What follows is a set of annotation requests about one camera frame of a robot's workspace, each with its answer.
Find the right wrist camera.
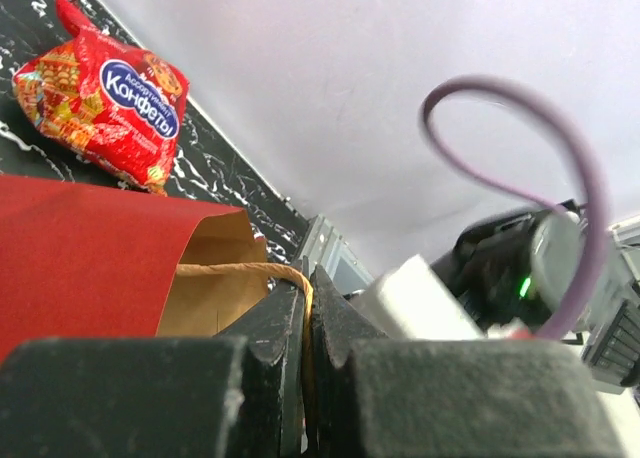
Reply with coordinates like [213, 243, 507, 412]
[349, 253, 533, 341]

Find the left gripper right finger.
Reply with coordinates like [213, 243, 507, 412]
[311, 268, 625, 457]

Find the red candy bag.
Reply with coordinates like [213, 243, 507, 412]
[12, 0, 189, 195]

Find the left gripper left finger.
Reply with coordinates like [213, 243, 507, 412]
[1, 281, 304, 457]

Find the aluminium frame rail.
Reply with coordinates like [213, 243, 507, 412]
[283, 214, 373, 300]

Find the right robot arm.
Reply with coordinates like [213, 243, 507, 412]
[431, 207, 551, 332]

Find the red paper bag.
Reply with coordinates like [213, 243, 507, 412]
[1, 175, 312, 418]

